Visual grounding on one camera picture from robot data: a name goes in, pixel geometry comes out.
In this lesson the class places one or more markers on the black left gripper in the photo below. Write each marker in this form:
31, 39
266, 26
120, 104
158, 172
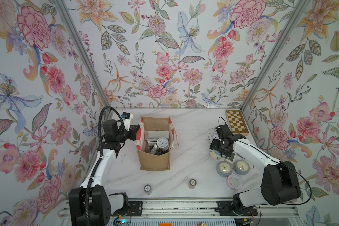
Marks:
133, 133

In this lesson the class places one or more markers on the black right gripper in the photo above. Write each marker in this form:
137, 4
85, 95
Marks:
213, 145

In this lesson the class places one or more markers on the mint round alarm clock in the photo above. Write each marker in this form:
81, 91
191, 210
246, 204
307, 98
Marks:
215, 155

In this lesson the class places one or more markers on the white digital alarm clock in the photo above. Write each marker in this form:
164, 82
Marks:
155, 135

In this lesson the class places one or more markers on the black twin bell alarm clock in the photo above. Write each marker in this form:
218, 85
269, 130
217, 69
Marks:
157, 151

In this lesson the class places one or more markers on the white round alarm clock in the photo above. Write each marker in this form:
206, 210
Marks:
162, 143

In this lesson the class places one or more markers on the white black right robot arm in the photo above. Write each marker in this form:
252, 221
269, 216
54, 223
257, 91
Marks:
279, 183

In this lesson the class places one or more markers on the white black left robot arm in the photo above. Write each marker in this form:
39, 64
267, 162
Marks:
89, 204

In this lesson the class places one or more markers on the small white digital clock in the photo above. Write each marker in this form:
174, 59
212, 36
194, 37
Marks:
231, 158

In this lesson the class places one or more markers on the silver round alarm clock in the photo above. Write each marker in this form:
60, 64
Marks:
212, 135

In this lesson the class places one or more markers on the pink round alarm clock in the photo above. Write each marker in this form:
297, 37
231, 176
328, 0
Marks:
234, 182

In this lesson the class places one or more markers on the small silver cylinder clock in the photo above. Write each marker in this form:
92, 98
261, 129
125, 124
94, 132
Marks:
148, 189

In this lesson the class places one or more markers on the wooden chess board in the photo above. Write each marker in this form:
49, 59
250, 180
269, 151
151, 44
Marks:
236, 122

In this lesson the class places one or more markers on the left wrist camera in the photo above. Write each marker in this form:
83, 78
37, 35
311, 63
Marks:
126, 118

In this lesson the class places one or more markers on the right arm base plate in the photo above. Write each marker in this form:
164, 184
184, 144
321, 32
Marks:
228, 208

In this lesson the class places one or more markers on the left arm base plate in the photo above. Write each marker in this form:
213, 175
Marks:
127, 209

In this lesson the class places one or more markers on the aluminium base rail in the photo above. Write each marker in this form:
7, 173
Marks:
203, 208

